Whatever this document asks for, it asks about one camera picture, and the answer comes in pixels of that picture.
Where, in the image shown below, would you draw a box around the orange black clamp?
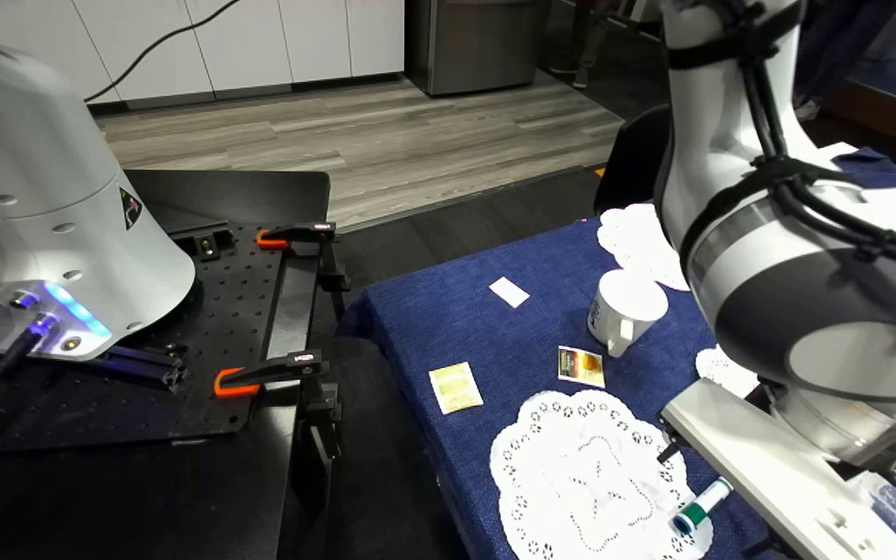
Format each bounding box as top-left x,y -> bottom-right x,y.
210,350 -> 329,406
252,219 -> 341,254

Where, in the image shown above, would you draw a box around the white paper card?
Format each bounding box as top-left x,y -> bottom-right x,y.
486,275 -> 533,312

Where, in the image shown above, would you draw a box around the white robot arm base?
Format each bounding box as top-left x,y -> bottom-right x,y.
0,19 -> 199,365

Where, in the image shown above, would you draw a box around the grey wrist camera bar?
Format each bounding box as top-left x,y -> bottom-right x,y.
660,376 -> 896,560

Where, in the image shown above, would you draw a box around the large white doily square pattern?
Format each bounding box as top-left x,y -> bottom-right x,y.
488,387 -> 719,560

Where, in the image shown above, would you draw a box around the blue denim tablecloth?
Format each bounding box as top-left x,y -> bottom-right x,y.
350,144 -> 896,560

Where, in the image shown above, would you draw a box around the orange picture tea packet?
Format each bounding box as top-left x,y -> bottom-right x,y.
555,344 -> 610,391

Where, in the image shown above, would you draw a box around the green marker pen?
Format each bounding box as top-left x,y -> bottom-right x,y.
672,477 -> 735,537

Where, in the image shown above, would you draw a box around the stainless steel appliance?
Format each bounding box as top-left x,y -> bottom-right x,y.
401,0 -> 552,100

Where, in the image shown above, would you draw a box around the white ceramic mug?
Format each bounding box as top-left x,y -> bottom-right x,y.
586,268 -> 672,362

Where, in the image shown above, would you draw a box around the small black bracket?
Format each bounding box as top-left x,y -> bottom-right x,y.
190,226 -> 241,265

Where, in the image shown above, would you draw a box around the black wall cable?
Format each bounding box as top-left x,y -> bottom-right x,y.
83,0 -> 243,107

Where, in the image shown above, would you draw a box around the white kitchen cabinets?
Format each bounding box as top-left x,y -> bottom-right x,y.
0,0 -> 411,107

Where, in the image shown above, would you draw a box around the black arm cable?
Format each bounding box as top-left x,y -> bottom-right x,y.
663,0 -> 896,281

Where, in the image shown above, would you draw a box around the black perforated mounting table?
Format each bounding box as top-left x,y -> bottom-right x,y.
0,169 -> 353,560

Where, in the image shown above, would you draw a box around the blue base cable bundle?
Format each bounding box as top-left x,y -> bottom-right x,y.
10,308 -> 192,394

